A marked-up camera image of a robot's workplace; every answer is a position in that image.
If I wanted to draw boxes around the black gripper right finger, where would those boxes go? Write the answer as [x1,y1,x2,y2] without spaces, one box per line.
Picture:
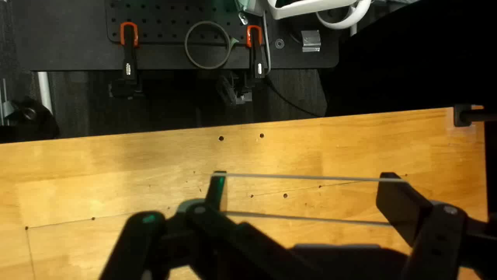
[375,172,497,280]

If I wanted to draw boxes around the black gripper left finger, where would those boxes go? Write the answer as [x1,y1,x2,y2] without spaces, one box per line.
[98,170,324,280]

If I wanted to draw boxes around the thin rubber band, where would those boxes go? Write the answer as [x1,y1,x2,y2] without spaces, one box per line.
[210,172,412,228]

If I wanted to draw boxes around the black perforated board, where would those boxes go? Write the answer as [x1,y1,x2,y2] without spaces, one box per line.
[105,0,342,72]

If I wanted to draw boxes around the orange black clamp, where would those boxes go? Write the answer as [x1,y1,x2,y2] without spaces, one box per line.
[243,22,272,83]
[117,21,143,85]

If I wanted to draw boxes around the small grey clip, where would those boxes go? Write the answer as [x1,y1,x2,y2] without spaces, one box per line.
[300,29,324,55]

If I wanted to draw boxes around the black round object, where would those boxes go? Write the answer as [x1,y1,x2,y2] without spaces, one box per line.
[4,97,60,144]

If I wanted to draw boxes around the white metal pole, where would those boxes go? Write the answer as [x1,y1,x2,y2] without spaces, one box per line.
[35,71,55,114]

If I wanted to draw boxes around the white VR headset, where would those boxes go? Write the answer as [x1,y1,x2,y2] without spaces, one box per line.
[266,0,375,32]

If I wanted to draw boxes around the black camera stand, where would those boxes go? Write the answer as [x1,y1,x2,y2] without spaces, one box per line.
[453,103,497,128]

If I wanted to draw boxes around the thin black floor cable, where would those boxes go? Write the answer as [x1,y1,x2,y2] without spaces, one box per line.
[262,30,327,119]

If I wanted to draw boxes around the black ring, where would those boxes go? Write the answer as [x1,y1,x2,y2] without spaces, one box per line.
[184,19,234,72]

